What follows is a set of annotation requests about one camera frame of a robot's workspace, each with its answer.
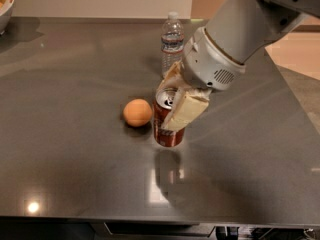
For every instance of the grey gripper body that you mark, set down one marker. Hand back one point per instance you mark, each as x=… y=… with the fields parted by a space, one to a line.
x=208 y=64

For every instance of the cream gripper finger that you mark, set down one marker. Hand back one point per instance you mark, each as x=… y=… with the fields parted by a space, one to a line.
x=188 y=105
x=173 y=78

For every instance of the red coke can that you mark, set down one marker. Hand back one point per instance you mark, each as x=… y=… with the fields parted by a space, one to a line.
x=162 y=107

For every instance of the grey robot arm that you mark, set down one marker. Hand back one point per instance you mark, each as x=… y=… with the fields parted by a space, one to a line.
x=241 y=27

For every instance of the clear plastic water bottle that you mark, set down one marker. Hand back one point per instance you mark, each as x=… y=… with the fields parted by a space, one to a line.
x=172 y=41

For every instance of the orange fruit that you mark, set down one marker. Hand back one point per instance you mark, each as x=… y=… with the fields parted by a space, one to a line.
x=137 y=113

